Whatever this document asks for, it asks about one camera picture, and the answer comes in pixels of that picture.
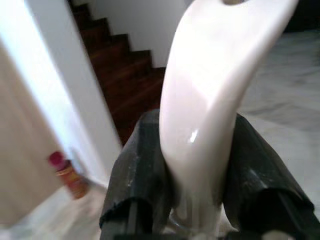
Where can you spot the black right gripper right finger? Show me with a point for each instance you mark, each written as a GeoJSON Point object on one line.
{"type": "Point", "coordinates": [260, 187]}

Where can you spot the orange can with red cap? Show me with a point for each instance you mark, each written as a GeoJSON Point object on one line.
{"type": "Point", "coordinates": [71, 177]}

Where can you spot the beige wooden door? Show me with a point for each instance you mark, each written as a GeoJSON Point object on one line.
{"type": "Point", "coordinates": [22, 150]}

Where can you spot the dark wooden staircase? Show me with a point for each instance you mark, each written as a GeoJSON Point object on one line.
{"type": "Point", "coordinates": [125, 80]}

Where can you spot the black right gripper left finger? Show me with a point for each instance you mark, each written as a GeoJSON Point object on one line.
{"type": "Point", "coordinates": [135, 187]}

